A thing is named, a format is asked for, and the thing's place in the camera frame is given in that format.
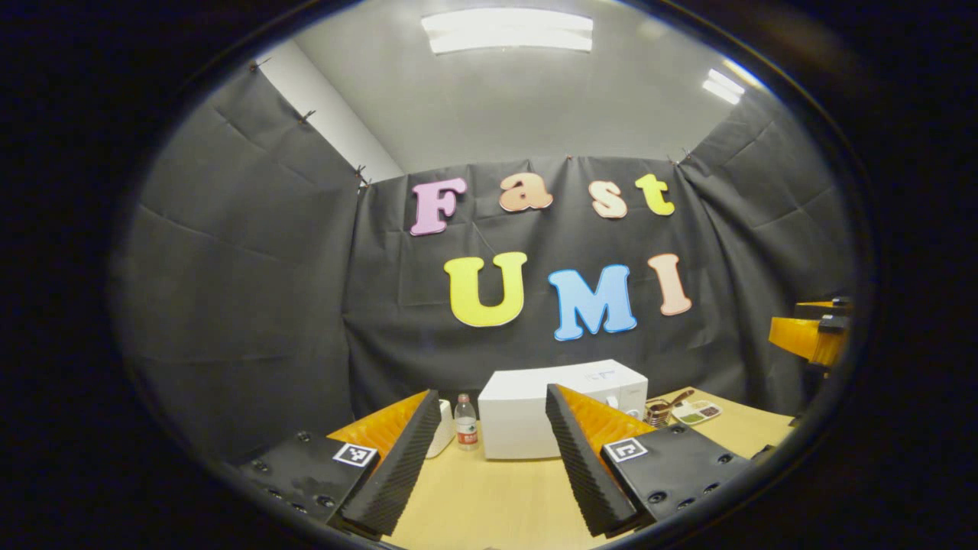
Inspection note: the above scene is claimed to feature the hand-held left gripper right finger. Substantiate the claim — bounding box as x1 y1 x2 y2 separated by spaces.
546 383 753 538

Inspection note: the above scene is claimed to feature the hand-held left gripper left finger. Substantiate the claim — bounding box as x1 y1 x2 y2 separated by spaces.
233 390 442 537

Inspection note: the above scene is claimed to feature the white microwave oven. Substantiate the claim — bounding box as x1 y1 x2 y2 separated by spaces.
478 359 649 460

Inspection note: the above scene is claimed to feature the white toaster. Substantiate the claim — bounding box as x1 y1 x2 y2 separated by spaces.
426 399 454 459

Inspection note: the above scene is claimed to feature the clear plastic bottle red label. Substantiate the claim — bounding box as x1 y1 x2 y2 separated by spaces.
455 393 480 451

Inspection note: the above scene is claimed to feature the white divided dish of grains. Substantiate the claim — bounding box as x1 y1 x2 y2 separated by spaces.
671 400 722 425

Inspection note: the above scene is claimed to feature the black backdrop cloth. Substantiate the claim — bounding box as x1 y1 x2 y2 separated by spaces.
115 65 857 459

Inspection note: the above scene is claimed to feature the small ceiling light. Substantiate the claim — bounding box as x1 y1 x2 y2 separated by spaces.
703 69 746 105

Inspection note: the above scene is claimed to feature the large ceiling light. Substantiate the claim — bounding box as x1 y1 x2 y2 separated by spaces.
421 8 594 54

